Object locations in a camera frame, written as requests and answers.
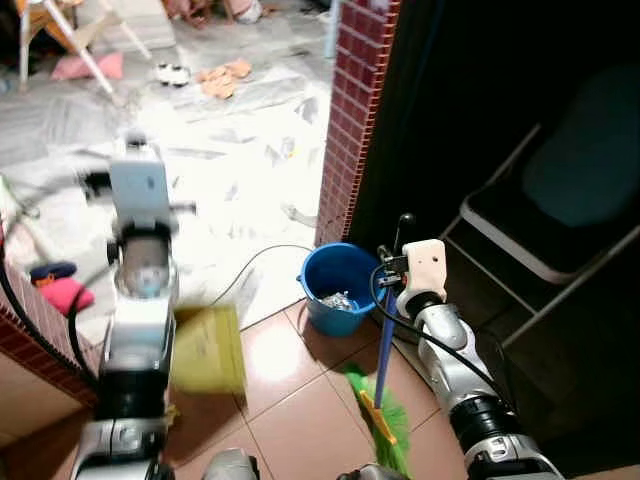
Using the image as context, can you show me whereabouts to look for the person's feet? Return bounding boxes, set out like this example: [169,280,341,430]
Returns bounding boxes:
[163,0,268,25]

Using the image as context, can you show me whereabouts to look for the wooden folding chair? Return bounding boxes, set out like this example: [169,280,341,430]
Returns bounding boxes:
[14,0,153,97]

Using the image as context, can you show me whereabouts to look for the green broom with blue handle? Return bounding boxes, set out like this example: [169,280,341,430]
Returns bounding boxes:
[343,292,414,478]

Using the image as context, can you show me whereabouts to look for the crumpled silver trash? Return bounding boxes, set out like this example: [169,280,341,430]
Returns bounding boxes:
[320,291,358,312]

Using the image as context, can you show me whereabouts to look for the small white toy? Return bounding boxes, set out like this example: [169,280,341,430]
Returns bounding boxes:
[154,63,192,87]

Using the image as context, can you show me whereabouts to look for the pink cushion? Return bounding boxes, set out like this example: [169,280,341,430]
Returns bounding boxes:
[51,52,125,82]

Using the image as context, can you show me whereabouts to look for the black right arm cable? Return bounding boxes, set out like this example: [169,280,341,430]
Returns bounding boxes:
[368,263,513,403]

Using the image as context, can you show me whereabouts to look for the orange cloth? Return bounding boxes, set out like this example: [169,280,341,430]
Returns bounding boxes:
[196,58,254,100]

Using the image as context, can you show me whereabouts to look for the pink and navy cap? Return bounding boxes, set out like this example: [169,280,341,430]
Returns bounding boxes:
[29,261,97,317]

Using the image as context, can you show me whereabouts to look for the thin black floor cable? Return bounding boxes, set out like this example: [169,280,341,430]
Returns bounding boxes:
[208,243,317,313]

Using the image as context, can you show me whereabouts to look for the cream right wrist camera mount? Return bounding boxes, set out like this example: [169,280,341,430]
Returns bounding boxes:
[400,238,447,297]

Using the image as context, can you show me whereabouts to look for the blue plastic bucket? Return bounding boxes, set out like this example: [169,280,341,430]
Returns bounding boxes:
[297,242,388,338]

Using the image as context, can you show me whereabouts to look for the dark folding chair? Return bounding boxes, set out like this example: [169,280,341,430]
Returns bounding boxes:
[438,60,640,348]

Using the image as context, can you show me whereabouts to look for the grey right robot leg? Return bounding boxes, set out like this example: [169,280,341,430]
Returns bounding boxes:
[335,463,382,480]

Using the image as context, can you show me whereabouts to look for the yellow dustpan with red handle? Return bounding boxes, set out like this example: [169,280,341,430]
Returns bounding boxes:
[168,304,248,394]

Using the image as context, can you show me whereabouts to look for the grey robot leg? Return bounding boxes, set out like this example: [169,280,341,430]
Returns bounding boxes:
[200,447,262,480]
[335,463,382,480]

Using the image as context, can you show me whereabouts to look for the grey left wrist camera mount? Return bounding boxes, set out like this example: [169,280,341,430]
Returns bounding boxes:
[108,150,173,227]

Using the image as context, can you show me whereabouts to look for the grey left robot leg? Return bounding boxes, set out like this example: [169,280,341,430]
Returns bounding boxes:
[200,447,262,480]

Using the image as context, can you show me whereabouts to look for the red tiled pillar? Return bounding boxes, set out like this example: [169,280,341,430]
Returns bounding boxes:
[314,0,402,247]

